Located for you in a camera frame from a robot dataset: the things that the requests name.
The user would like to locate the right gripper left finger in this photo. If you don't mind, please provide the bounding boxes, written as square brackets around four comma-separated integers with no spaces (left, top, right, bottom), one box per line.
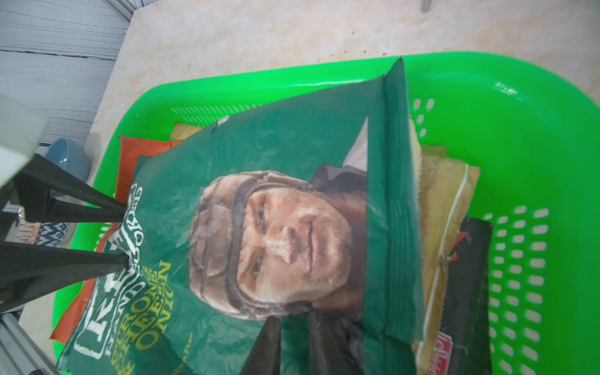
[240,317,281,375]

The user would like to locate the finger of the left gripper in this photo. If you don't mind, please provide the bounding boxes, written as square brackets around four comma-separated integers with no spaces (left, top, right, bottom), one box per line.
[12,154,127,223]
[1,242,129,313]

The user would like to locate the blue bowl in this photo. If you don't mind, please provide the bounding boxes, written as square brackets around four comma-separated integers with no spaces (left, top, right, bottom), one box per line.
[42,137,91,184]

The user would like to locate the black Krok chips bag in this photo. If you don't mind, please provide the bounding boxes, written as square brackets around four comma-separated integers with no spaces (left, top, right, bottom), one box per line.
[441,217,493,374]

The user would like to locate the tan chips bag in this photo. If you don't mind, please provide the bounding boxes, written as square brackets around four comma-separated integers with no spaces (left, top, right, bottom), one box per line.
[155,112,479,374]

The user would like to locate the green plastic basket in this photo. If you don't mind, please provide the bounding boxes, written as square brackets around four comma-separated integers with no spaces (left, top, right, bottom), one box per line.
[95,52,599,374]

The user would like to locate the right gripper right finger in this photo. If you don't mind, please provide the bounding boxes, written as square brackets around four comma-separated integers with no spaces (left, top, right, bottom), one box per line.
[308,311,363,375]

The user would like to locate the dark green snack bag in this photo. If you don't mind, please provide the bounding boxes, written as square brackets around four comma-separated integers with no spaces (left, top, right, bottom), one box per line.
[58,59,423,374]

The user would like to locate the red snack bag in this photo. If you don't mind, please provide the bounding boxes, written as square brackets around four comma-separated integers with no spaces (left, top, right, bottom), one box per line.
[49,135,181,345]

